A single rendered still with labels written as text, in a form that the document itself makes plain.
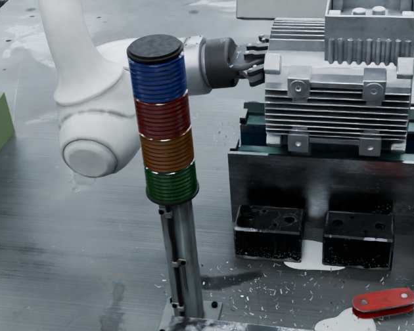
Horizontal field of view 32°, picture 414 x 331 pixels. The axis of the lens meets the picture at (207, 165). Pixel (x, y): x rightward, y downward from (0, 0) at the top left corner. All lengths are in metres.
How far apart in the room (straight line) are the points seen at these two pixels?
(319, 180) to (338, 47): 0.21
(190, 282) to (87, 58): 0.32
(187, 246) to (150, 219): 0.30
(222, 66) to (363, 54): 0.20
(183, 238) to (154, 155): 0.14
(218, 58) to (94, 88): 0.21
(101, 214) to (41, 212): 0.11
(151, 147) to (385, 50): 0.37
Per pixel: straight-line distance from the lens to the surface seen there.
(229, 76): 1.06
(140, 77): 0.75
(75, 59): 0.95
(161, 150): 0.79
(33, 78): 1.68
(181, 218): 0.87
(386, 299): 1.01
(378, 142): 1.02
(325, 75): 1.01
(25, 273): 1.14
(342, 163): 1.07
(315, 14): 1.24
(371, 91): 0.98
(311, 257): 1.09
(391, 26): 0.99
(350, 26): 0.99
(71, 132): 0.94
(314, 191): 1.10
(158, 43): 0.76
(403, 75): 0.99
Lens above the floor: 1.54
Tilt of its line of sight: 35 degrees down
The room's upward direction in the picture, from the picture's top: 5 degrees counter-clockwise
